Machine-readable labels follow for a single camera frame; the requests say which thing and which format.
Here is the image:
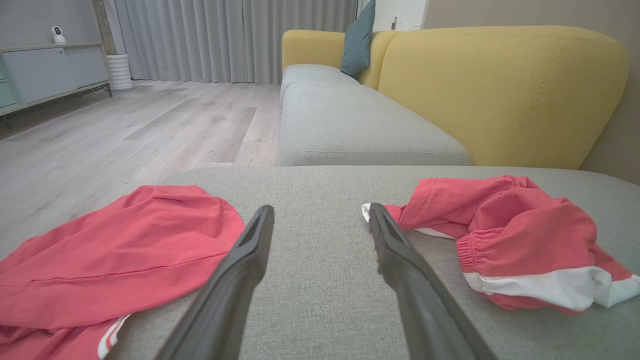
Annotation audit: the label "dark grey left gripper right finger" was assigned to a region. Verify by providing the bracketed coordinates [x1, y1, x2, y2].
[368, 202, 499, 360]

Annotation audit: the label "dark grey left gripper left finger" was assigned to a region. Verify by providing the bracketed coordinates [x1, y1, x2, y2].
[154, 205, 275, 360]

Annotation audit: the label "red garment with white stripes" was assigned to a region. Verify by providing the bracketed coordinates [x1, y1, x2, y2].
[0, 185, 246, 360]

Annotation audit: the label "red shorts with white band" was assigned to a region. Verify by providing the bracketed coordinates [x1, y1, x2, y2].
[361, 175, 640, 316]

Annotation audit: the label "white ribbed plant pot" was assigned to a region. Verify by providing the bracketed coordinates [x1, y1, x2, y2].
[106, 54, 135, 92]

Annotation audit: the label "grey pleated curtain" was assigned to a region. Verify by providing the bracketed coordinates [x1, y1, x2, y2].
[114, 0, 360, 85]

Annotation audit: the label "teal throw pillow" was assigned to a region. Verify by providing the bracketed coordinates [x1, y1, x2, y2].
[341, 0, 377, 79]

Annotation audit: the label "grey sideboard cabinet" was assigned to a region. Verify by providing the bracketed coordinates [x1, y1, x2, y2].
[0, 42, 113, 118]

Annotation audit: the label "green indoor tree plant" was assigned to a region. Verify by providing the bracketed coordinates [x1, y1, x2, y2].
[92, 0, 118, 56]

